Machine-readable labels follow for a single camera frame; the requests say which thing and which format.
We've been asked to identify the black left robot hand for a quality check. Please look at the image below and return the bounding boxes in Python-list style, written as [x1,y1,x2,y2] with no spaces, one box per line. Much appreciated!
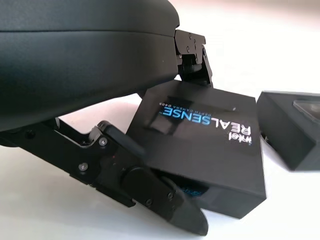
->
[0,0,215,237]

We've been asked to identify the black RealSense box lid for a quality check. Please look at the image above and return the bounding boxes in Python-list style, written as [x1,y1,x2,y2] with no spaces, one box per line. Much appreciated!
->
[124,80,266,227]

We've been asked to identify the black camera box base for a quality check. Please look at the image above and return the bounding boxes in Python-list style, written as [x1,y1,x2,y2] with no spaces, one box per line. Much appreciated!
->
[256,90,320,172]

